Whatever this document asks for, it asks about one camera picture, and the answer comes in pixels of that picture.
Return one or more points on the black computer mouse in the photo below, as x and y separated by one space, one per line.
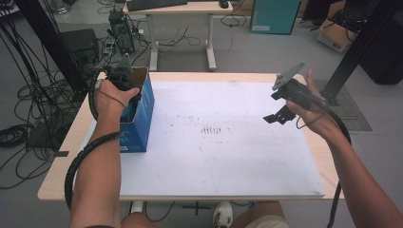
223 3

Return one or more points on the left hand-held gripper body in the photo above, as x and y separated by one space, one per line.
125 79

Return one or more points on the black equipment box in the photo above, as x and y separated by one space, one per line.
79 44

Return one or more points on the light wooden table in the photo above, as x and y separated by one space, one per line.
316 148

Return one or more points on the dark grid floor mat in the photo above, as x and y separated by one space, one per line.
348 117

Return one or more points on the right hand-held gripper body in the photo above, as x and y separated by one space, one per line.
297 91

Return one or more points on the white-legged wooden desk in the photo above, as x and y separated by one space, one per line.
177 8

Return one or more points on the person's leg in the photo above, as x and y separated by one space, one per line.
139 221
263 210

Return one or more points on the white paper mat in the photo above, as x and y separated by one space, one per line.
206 164

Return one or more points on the grey tape strip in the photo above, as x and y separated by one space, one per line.
61 154

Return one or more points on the large black case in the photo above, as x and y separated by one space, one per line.
383 57

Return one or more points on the person's left leg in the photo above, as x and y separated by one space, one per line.
139 221

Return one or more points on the beige shorts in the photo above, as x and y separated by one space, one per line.
269 223

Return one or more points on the black keyboard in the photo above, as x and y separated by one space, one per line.
155 3

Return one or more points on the person's right hand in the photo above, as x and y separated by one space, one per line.
320 122

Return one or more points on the brown cardboard box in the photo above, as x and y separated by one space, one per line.
334 36

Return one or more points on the blue cardboard box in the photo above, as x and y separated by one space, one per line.
141 126

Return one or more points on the black metal post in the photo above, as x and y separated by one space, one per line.
47 38

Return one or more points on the white shoe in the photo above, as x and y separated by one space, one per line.
222 215

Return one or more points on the person's right leg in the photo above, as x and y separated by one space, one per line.
263 210

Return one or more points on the teal cabinet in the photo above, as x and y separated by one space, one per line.
274 15

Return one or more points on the person's left hand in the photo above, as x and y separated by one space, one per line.
111 104

